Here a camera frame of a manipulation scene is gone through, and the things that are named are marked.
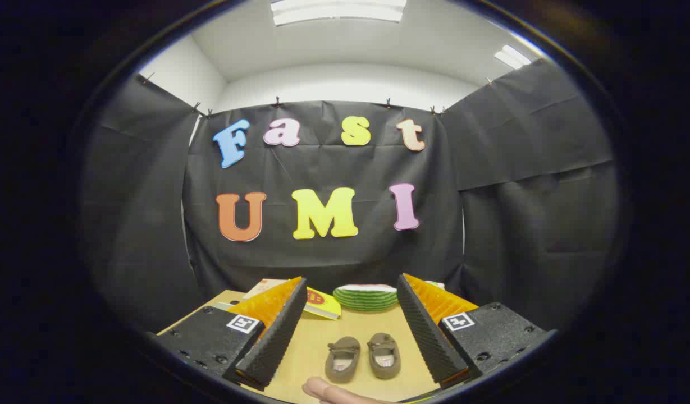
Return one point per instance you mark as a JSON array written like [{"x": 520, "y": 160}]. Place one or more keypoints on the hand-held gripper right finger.
[{"x": 429, "y": 336}]

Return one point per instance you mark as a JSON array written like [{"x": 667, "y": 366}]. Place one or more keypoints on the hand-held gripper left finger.
[{"x": 277, "y": 336}]

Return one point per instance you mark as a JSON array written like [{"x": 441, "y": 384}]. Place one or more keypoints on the brown fuzzy shoe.
[
  {"x": 342, "y": 359},
  {"x": 384, "y": 355}
]

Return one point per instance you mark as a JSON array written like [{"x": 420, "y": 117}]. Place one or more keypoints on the beige book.
[{"x": 264, "y": 288}]

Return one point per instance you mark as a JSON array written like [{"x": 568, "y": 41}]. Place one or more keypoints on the yellow book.
[{"x": 324, "y": 304}]

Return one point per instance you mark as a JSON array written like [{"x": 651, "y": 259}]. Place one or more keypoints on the watermelon slice plush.
[{"x": 365, "y": 297}]

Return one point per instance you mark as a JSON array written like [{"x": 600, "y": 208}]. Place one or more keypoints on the small ceiling light panel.
[{"x": 512, "y": 56}]

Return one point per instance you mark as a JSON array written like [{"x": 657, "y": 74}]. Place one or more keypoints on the large ceiling light panel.
[{"x": 338, "y": 11}]

